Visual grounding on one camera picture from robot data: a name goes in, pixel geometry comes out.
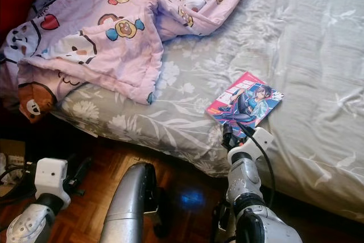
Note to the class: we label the pink blue anime magazine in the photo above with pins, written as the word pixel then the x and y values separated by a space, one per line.
pixel 247 102

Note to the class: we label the silver right robot leg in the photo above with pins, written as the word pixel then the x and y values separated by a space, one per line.
pixel 222 220

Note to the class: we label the silver robot leg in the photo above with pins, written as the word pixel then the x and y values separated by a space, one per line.
pixel 128 209
pixel 222 220

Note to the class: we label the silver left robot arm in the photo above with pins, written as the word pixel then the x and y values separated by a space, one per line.
pixel 34 223

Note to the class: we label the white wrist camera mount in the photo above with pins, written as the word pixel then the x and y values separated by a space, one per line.
pixel 51 177
pixel 253 143

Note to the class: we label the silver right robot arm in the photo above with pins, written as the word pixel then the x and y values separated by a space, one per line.
pixel 253 197

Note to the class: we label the pink cartoon bear blanket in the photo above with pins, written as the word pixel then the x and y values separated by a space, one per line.
pixel 119 32

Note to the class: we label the grey floral bed sheet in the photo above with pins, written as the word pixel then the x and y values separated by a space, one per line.
pixel 290 55

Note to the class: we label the silver left robot leg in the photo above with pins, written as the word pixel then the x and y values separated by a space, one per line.
pixel 128 209

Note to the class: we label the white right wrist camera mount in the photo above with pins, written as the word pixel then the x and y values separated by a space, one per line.
pixel 253 143

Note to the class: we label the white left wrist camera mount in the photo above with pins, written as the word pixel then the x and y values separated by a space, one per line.
pixel 51 177

